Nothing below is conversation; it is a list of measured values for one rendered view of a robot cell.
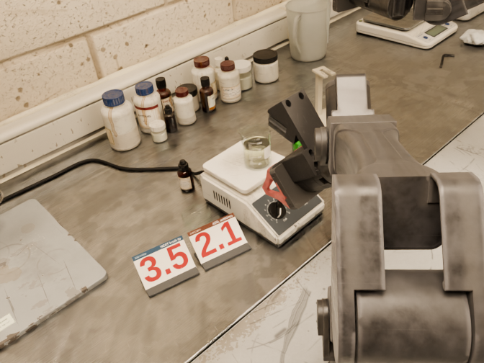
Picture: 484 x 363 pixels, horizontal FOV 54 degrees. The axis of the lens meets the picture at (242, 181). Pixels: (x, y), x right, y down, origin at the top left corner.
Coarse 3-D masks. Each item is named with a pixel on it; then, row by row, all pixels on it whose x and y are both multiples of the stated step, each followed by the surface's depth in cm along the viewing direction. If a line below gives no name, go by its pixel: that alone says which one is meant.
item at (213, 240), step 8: (224, 224) 84; (232, 224) 84; (200, 232) 82; (208, 232) 83; (216, 232) 83; (224, 232) 83; (232, 232) 84; (240, 232) 84; (192, 240) 82; (200, 240) 82; (208, 240) 82; (216, 240) 83; (224, 240) 83; (232, 240) 83; (240, 240) 84; (200, 248) 82; (208, 248) 82; (216, 248) 82; (224, 248) 83; (200, 256) 81; (208, 256) 82
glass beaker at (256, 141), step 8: (240, 128) 85; (248, 128) 86; (256, 128) 86; (264, 128) 85; (248, 136) 82; (256, 136) 81; (264, 136) 82; (248, 144) 83; (256, 144) 82; (264, 144) 83; (248, 152) 84; (256, 152) 83; (264, 152) 84; (248, 160) 85; (256, 160) 84; (264, 160) 85; (248, 168) 86; (256, 168) 86; (264, 168) 86
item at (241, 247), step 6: (240, 228) 84; (234, 246) 83; (240, 246) 83; (246, 246) 83; (222, 252) 82; (228, 252) 83; (234, 252) 82; (240, 252) 82; (198, 258) 81; (210, 258) 82; (216, 258) 82; (222, 258) 82; (228, 258) 82; (204, 264) 81; (210, 264) 81; (216, 264) 81
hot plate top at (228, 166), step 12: (240, 144) 93; (216, 156) 91; (228, 156) 90; (240, 156) 90; (276, 156) 89; (204, 168) 88; (216, 168) 88; (228, 168) 88; (240, 168) 87; (228, 180) 85; (240, 180) 84; (252, 180) 84; (264, 180) 85
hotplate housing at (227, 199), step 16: (208, 176) 89; (208, 192) 91; (224, 192) 86; (240, 192) 85; (256, 192) 84; (224, 208) 89; (240, 208) 85; (320, 208) 87; (256, 224) 83; (304, 224) 85; (272, 240) 82
